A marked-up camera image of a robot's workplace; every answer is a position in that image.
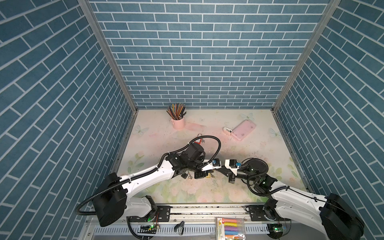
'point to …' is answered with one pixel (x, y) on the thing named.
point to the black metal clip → (181, 226)
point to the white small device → (227, 129)
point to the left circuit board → (148, 229)
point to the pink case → (243, 129)
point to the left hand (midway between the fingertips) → (212, 169)
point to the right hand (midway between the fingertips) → (214, 167)
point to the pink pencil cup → (179, 124)
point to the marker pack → (230, 228)
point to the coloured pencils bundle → (177, 111)
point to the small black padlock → (184, 175)
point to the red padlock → (199, 141)
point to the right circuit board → (275, 230)
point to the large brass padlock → (208, 175)
